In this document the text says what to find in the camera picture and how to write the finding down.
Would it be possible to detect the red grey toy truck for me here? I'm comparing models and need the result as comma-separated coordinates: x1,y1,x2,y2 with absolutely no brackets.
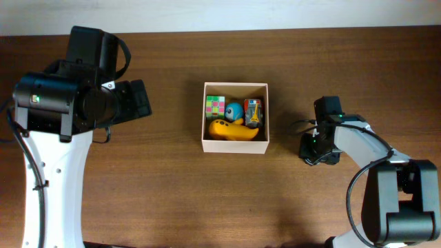
244,99,264,128

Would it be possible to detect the blue round ball toy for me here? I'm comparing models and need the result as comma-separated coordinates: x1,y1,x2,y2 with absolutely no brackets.
225,103,244,122

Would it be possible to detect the colourful puzzle cube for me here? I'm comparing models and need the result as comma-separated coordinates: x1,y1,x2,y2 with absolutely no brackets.
205,95,225,120

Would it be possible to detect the orange rubber dinosaur toy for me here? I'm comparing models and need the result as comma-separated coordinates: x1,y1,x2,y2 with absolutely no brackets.
208,118,259,141

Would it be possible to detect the white cardboard box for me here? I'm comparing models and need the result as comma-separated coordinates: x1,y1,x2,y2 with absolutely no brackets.
201,82,269,154

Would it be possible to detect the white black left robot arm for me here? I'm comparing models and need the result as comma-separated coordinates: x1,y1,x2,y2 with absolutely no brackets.
6,26,152,247

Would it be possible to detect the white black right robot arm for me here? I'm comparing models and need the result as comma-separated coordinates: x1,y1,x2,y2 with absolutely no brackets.
299,96,440,248

